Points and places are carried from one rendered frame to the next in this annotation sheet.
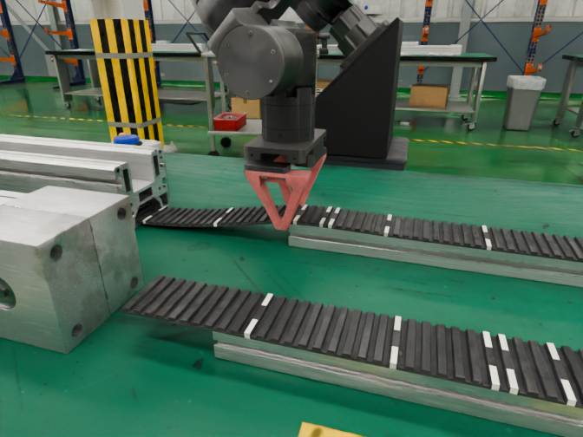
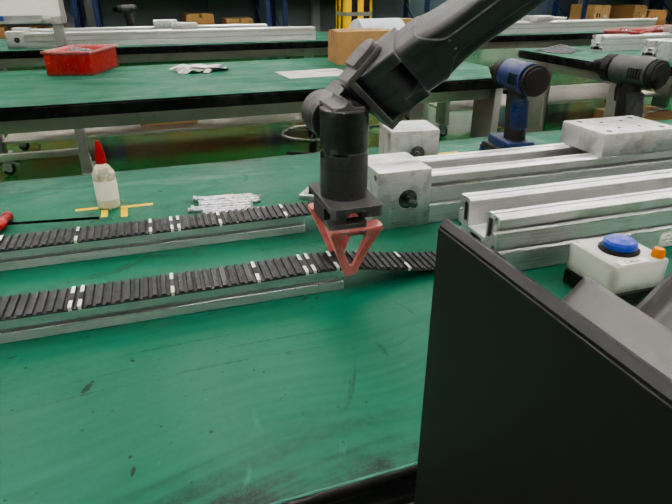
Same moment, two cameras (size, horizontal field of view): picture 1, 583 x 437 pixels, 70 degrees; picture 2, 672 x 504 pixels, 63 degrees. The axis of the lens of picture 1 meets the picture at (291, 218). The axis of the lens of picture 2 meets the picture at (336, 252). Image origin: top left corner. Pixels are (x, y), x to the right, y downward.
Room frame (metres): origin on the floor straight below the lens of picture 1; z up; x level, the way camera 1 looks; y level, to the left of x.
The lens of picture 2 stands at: (0.97, -0.37, 1.13)
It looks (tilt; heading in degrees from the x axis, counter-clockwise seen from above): 26 degrees down; 145
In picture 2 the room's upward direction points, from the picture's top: straight up
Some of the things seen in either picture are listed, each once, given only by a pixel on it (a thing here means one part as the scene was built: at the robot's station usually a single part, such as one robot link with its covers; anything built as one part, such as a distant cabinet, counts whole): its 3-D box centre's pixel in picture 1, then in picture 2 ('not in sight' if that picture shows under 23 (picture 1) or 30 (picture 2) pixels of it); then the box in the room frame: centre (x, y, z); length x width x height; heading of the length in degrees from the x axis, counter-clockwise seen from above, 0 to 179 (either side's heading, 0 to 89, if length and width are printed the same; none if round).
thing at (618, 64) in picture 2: not in sight; (613, 106); (0.30, 0.84, 0.89); 0.20 x 0.08 x 0.22; 169
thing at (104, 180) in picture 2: not in sight; (103, 174); (-0.01, -0.18, 0.84); 0.04 x 0.04 x 0.12
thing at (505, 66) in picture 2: not in sight; (506, 113); (0.21, 0.59, 0.89); 0.20 x 0.08 x 0.22; 157
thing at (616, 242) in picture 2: (127, 142); (619, 246); (0.66, 0.27, 0.84); 0.04 x 0.04 x 0.02
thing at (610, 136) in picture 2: not in sight; (615, 142); (0.44, 0.63, 0.87); 0.16 x 0.11 x 0.07; 73
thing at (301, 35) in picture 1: (285, 59); (342, 127); (0.44, 0.01, 0.98); 0.07 x 0.06 x 0.07; 162
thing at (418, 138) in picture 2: not in sight; (409, 149); (0.14, 0.39, 0.83); 0.11 x 0.10 x 0.10; 156
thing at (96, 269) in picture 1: (67, 255); (394, 192); (0.32, 0.20, 0.83); 0.12 x 0.09 x 0.10; 163
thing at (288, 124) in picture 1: (288, 120); (344, 179); (0.45, 0.00, 0.92); 0.10 x 0.07 x 0.07; 163
